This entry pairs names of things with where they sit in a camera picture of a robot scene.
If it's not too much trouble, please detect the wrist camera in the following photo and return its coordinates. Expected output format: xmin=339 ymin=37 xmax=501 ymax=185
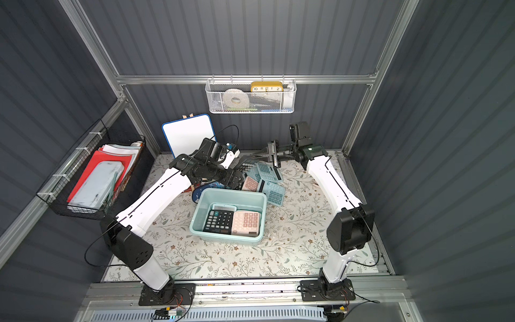
xmin=195 ymin=138 xmax=240 ymax=169
xmin=290 ymin=122 xmax=312 ymax=148

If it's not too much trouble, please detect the blue dinosaur pencil case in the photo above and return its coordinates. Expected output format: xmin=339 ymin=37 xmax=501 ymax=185
xmin=192 ymin=182 xmax=226 ymax=203

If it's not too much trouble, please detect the grey document case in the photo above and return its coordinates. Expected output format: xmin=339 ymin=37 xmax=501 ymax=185
xmin=67 ymin=161 xmax=124 ymax=213

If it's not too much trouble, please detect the white tape roll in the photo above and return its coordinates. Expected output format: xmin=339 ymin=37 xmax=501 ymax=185
xmin=222 ymin=89 xmax=250 ymax=109

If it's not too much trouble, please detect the red folder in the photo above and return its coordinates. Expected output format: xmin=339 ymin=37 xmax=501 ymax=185
xmin=67 ymin=150 xmax=134 ymax=209

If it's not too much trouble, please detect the mint green storage box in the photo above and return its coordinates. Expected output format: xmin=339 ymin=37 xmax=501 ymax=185
xmin=190 ymin=188 xmax=267 ymax=246

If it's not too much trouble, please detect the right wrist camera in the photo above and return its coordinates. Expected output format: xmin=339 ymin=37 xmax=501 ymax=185
xmin=290 ymin=122 xmax=312 ymax=148

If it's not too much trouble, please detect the white mesh wall basket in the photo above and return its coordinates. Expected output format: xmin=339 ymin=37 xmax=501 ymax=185
xmin=205 ymin=78 xmax=297 ymax=114

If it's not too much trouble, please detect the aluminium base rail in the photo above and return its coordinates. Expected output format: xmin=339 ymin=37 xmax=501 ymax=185
xmin=80 ymin=276 xmax=413 ymax=310

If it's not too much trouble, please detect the blue framed whiteboard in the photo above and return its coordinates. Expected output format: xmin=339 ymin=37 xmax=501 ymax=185
xmin=162 ymin=114 xmax=215 ymax=156

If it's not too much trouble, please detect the black calculator front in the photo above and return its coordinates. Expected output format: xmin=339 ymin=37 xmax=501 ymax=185
xmin=203 ymin=210 xmax=234 ymax=235

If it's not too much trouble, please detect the teal calculator far back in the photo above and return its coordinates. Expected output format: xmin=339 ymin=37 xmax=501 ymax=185
xmin=249 ymin=162 xmax=283 ymax=183

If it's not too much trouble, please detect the black wire wall basket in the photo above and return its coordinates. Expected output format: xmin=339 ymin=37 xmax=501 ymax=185
xmin=36 ymin=122 xmax=148 ymax=220

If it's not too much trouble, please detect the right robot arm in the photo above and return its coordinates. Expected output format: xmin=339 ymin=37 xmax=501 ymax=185
xmin=279 ymin=139 xmax=375 ymax=302

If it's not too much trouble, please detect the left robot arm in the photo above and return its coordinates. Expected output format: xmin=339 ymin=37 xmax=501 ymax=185
xmin=101 ymin=151 xmax=244 ymax=305

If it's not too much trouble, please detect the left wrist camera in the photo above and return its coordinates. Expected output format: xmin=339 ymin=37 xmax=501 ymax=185
xmin=195 ymin=138 xmax=240 ymax=169

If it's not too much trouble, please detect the yellow clock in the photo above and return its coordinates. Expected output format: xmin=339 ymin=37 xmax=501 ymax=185
xmin=251 ymin=80 xmax=284 ymax=93

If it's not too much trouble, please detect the small pink calculator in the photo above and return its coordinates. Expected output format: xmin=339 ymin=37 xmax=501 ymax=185
xmin=241 ymin=177 xmax=259 ymax=192

